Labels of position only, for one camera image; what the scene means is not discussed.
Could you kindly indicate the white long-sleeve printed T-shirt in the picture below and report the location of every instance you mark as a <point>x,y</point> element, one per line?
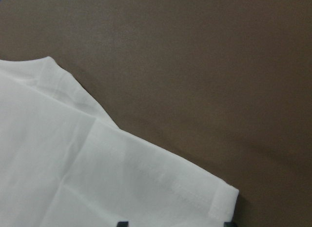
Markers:
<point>65,163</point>

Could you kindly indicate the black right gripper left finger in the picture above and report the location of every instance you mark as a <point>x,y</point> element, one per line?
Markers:
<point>122,224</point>

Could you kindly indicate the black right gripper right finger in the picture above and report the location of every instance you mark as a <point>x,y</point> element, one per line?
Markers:
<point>229,224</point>

